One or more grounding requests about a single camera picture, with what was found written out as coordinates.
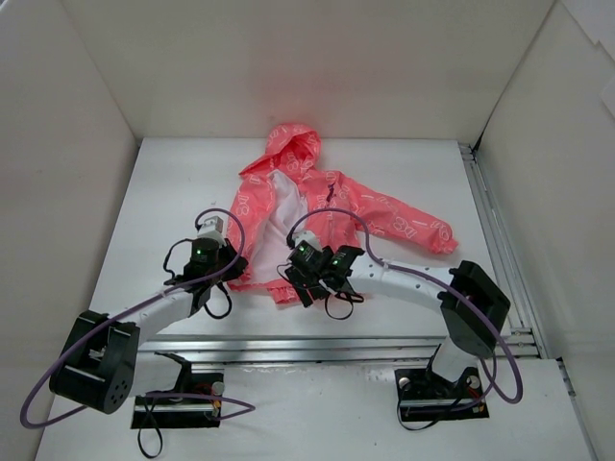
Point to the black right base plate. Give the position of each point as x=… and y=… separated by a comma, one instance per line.
x=424, y=399

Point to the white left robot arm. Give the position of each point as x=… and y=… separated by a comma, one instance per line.
x=100, y=367

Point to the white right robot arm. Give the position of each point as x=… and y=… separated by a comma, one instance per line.
x=463, y=296

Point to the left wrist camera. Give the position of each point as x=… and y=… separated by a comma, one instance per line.
x=212, y=228

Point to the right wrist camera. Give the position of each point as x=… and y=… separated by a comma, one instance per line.
x=307, y=236

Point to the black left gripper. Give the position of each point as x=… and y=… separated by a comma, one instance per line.
x=230, y=264

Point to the front aluminium rail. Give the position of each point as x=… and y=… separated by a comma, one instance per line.
x=294, y=351

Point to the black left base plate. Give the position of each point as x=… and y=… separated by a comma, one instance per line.
x=174, y=413

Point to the right side aluminium rail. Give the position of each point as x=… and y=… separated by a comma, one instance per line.
x=522, y=315

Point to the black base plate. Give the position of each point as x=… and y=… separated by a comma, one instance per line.
x=424, y=399
x=174, y=413

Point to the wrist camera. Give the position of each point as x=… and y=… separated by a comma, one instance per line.
x=307, y=236
x=212, y=228

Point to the aluminium rail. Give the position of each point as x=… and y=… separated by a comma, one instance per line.
x=522, y=315
x=294, y=351

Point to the pink hooded printed jacket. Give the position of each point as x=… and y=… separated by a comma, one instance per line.
x=283, y=191

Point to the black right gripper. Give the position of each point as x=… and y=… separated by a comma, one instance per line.
x=298, y=282

